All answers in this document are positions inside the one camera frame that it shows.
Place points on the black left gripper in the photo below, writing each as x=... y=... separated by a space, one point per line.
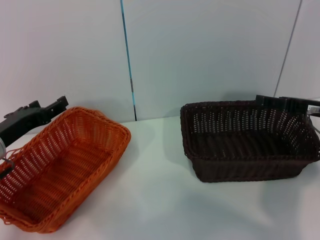
x=20 y=125

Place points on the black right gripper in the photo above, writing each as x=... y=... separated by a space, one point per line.
x=314 y=107

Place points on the orange woven plastic basket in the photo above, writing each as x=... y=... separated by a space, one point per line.
x=62 y=170

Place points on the dark brown woven basket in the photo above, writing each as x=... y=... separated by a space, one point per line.
x=237 y=170

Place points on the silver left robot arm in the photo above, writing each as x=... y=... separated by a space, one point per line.
x=1 y=147

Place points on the gray wall seam strip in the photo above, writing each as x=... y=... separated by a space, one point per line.
x=288 y=50

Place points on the blue wall seam strip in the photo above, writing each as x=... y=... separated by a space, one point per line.
x=127 y=50

